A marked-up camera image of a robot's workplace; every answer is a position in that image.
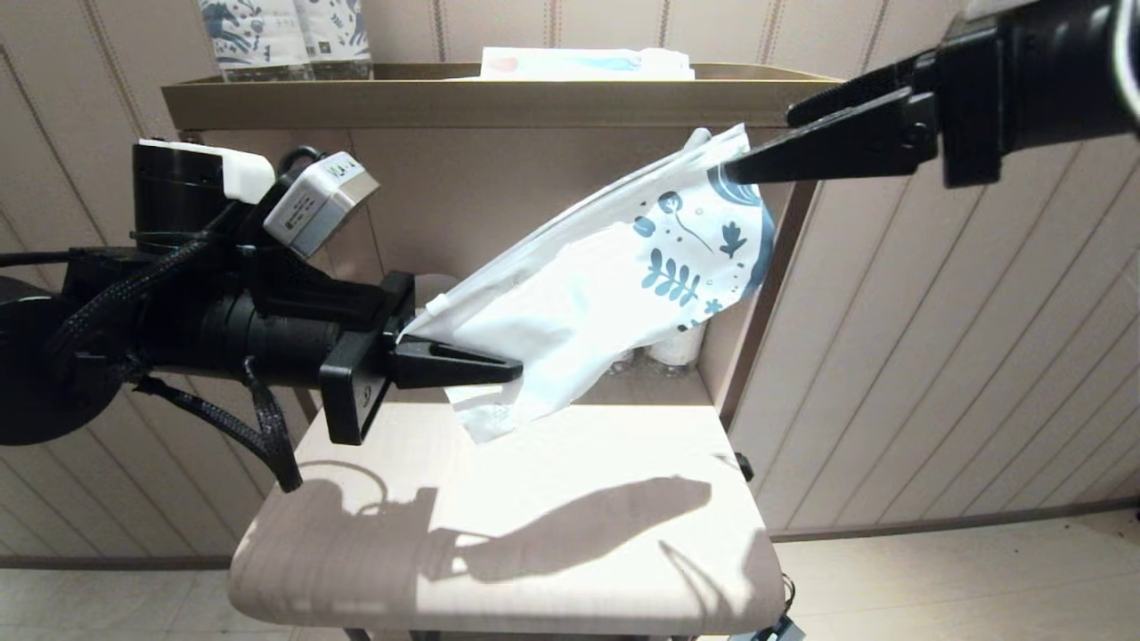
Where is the white floral plastic bag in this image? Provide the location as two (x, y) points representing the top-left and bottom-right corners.
(398, 123), (776, 444)

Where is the white ribbed mug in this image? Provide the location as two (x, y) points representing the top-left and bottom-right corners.
(414, 273), (460, 308)

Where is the beige wooden shelf cabinet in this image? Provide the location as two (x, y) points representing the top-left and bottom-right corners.
(159, 61), (854, 641)

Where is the white blue flat packet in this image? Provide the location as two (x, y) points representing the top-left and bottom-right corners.
(450, 45), (697, 81)

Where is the blue floral print pouch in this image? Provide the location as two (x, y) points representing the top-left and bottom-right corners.
(198, 0), (314, 83)
(298, 0), (375, 79)

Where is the white right camera bracket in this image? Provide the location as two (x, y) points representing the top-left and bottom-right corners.
(964, 0), (1038, 20)

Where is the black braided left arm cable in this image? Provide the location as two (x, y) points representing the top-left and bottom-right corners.
(134, 356), (304, 493)

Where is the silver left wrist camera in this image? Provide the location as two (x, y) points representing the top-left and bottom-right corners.
(264, 151), (380, 259)

